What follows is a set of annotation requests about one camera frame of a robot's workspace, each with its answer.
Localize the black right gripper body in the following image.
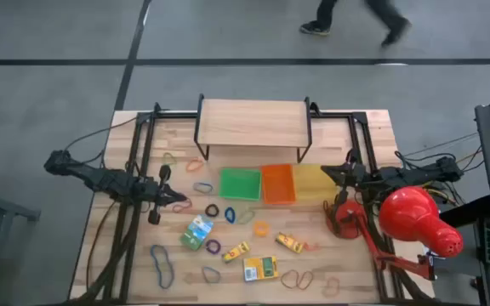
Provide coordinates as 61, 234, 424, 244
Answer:
333, 149, 372, 209

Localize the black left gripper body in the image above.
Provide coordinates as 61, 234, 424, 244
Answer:
136, 164, 174, 225

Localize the blue-grey rubber band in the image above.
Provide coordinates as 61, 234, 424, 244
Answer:
201, 265, 222, 285
192, 181, 215, 196

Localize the orange plastic basket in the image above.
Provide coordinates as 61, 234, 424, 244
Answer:
260, 163, 298, 207

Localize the green plastic basket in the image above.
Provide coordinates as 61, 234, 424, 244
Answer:
218, 167, 264, 202

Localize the olive rubber band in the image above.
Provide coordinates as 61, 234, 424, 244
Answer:
236, 208, 257, 225

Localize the pale orange rubber band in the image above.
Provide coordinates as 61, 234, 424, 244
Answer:
322, 276, 342, 298

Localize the red desk lamp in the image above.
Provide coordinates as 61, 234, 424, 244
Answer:
323, 185, 465, 282

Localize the wooden desk shelf riser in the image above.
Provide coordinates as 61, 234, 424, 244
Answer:
193, 93, 314, 165

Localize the yellow plastic basket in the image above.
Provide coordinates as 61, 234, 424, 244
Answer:
292, 163, 340, 205

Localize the green blue crayon box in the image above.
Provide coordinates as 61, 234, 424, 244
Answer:
179, 214, 215, 252

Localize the large blue rubber band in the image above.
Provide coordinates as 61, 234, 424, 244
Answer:
149, 244, 175, 291

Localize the small yellow crayon pack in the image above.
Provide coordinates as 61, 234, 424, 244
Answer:
275, 231, 305, 255
221, 241, 251, 264

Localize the large yellow crayon box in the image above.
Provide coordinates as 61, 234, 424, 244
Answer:
242, 255, 280, 283

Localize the person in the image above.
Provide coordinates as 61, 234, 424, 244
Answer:
299, 0, 413, 48

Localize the black lamp cable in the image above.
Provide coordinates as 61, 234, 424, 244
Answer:
322, 198, 345, 238

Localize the brown cable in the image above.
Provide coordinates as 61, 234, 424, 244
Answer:
85, 199, 118, 294

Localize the black metal rig frame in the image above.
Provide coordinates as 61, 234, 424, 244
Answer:
70, 101, 433, 306

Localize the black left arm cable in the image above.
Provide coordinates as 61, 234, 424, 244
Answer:
63, 115, 140, 165

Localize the yellow-orange coil bracelet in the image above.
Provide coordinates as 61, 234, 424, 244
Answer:
253, 220, 271, 238

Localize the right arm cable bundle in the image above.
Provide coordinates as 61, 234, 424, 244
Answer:
393, 132, 484, 205

